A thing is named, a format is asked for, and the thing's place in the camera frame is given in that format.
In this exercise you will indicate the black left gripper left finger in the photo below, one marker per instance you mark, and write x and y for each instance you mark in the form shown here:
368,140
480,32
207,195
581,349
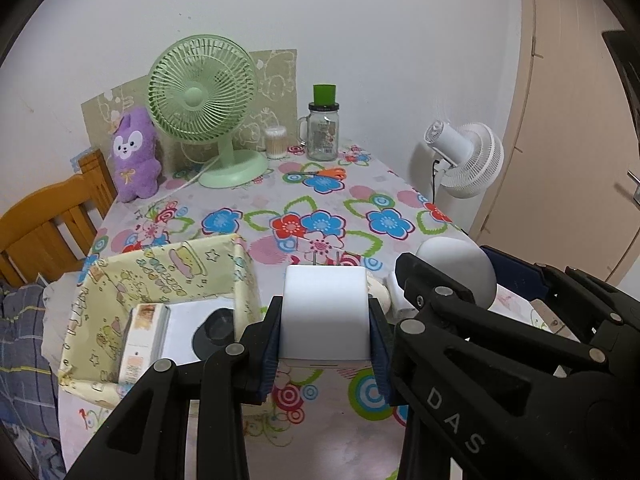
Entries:
145,435

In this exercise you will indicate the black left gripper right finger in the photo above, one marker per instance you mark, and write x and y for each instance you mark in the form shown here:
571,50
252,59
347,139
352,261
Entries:
505,400

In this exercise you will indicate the round cream compact mirror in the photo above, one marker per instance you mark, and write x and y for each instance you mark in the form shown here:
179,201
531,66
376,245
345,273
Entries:
379,291

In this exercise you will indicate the white rectangular power adapter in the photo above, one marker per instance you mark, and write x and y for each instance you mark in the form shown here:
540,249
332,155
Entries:
325,314

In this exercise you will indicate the white 45W charger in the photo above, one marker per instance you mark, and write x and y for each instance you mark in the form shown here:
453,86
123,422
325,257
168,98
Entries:
552,321

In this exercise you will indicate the white rectangular box orange label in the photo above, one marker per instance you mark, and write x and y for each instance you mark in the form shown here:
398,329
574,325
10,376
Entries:
144,341

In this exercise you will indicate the blue plaid bedding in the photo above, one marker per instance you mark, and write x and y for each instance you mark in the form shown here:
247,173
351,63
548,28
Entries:
29,389

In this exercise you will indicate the grey round speaker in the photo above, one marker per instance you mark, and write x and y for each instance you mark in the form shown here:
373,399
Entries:
465,263

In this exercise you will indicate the floral tablecloth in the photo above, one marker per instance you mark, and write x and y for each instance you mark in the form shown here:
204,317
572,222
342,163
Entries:
318,424

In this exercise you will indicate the yellow cartoon fabric storage box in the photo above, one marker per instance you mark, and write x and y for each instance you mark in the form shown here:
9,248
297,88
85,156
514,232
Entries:
169,274

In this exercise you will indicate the wooden bed headboard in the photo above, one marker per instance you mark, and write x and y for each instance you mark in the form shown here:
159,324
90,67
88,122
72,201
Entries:
49,232

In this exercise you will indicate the white clip fan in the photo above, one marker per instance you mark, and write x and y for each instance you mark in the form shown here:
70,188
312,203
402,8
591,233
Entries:
468,158

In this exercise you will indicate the purple plush bunny toy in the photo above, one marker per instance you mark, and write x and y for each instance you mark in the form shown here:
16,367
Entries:
136,168

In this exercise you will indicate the glass mason jar green lid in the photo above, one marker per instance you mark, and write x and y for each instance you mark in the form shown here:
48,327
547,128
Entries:
318,131

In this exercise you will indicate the cotton swab container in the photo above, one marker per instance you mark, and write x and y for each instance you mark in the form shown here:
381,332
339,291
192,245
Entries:
276,142

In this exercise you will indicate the green desk fan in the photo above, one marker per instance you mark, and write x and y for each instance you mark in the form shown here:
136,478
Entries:
200,90

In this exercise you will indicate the black round suction mount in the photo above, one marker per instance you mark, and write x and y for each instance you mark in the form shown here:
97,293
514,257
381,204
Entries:
215,333

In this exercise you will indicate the beige cartoon wall sheet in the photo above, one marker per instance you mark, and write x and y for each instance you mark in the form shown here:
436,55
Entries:
275,104

